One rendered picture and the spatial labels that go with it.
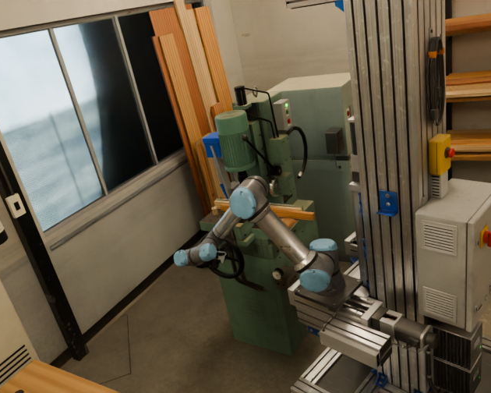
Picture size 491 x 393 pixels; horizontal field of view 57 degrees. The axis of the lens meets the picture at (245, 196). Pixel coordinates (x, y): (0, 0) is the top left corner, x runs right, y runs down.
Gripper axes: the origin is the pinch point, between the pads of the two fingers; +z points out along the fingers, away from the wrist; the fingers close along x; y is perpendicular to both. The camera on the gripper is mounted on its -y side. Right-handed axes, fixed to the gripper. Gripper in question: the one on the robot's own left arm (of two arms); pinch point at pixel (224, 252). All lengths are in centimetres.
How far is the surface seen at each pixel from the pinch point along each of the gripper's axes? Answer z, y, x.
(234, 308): 51, 40, -24
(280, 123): 34, -75, 7
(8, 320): -53, 48, -100
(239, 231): 10.0, -11.0, 1.6
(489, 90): 189, -133, 98
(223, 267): 34.9, 12.7, -24.8
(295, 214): 32.0, -23.1, 23.1
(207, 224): 20.1, -12.4, -28.4
